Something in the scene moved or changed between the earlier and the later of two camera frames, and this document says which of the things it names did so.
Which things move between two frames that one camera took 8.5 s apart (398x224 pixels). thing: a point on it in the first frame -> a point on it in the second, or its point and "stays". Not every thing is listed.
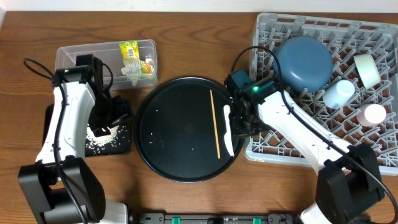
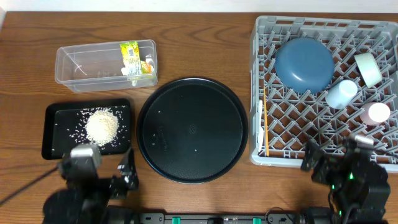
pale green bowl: (368, 70) stays
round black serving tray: (180, 130) stays
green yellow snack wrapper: (132, 66) stays
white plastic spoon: (227, 137) -> (260, 134)
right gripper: (237, 130) -> (328, 162)
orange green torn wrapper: (146, 68) stays
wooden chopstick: (217, 135) -> (266, 122)
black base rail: (273, 218) stays
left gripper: (112, 115) -> (101, 184)
